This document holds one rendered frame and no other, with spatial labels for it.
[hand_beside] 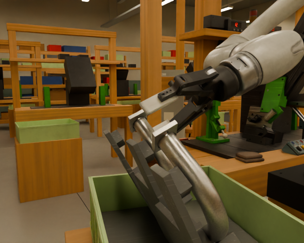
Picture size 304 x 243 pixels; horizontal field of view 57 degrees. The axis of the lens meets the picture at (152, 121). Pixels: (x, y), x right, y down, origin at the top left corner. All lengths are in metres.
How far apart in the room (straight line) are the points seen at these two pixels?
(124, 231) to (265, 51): 0.57
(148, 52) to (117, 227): 1.01
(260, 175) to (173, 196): 0.95
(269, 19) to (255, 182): 0.68
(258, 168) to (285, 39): 0.69
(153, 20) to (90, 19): 10.18
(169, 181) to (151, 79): 1.25
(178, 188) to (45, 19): 11.10
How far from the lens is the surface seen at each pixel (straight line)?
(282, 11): 0.90
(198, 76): 0.55
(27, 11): 11.36
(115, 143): 0.69
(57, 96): 8.17
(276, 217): 0.75
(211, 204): 0.39
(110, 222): 0.87
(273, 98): 1.74
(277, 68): 0.69
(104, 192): 0.91
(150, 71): 1.57
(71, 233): 0.96
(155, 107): 0.52
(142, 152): 0.53
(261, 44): 0.69
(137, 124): 0.56
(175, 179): 0.38
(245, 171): 1.22
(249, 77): 0.64
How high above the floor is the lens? 1.25
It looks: 8 degrees down
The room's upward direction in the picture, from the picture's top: straight up
